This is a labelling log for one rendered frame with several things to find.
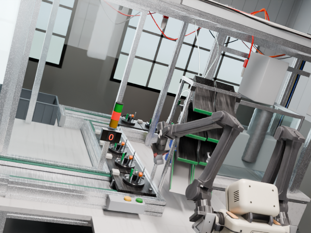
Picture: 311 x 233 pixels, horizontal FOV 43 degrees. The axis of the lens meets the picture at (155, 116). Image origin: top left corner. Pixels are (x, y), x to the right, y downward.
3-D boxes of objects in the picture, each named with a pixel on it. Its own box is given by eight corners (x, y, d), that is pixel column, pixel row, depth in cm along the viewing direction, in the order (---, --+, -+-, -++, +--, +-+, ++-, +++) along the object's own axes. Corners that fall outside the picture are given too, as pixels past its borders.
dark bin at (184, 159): (196, 165, 240) (201, 157, 236) (176, 160, 238) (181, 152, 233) (193, 134, 262) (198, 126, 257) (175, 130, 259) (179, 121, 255)
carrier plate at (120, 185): (155, 197, 235) (156, 194, 235) (117, 192, 227) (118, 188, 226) (145, 179, 257) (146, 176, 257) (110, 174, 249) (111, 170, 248)
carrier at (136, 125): (142, 131, 367) (146, 118, 364) (117, 125, 358) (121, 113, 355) (136, 122, 389) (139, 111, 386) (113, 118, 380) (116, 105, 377)
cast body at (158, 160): (164, 164, 233) (163, 152, 232) (157, 165, 232) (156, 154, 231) (159, 160, 241) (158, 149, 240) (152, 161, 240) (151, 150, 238)
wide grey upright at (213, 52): (187, 154, 371) (236, 8, 340) (178, 152, 368) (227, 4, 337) (185, 152, 375) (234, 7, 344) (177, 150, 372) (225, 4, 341)
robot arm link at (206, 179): (237, 114, 178) (250, 123, 184) (218, 108, 189) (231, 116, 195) (192, 202, 177) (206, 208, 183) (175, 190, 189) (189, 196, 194)
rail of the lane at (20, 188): (161, 217, 233) (167, 200, 231) (4, 197, 202) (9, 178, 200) (158, 211, 238) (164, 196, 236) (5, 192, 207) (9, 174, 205)
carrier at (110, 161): (144, 178, 258) (150, 161, 256) (109, 173, 250) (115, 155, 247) (135, 163, 280) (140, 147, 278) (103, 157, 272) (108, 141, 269)
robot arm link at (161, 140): (158, 138, 217) (169, 139, 218) (158, 128, 221) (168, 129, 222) (157, 145, 222) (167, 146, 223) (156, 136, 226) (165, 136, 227)
